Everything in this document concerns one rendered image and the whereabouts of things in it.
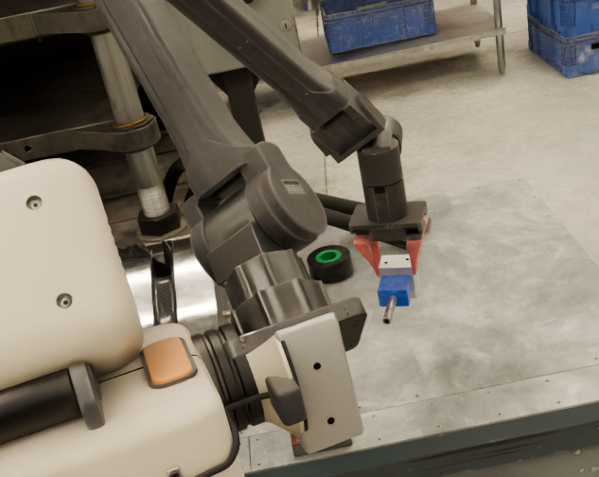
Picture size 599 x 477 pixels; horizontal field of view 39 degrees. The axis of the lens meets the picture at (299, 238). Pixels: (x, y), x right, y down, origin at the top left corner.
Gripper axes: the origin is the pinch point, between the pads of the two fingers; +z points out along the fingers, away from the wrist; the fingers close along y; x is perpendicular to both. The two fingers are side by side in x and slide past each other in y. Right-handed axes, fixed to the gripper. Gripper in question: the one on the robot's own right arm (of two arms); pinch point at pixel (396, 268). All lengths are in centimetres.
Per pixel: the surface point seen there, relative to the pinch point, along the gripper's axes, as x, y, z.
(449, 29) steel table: -367, 36, 73
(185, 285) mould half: -3.1, 35.6, 3.9
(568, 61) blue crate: -341, -26, 89
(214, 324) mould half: 3.9, 28.8, 6.7
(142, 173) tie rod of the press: -44, 61, 2
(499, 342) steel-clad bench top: -2.5, -13.3, 15.0
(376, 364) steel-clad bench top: 3.2, 4.6, 15.0
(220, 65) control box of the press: -63, 46, -13
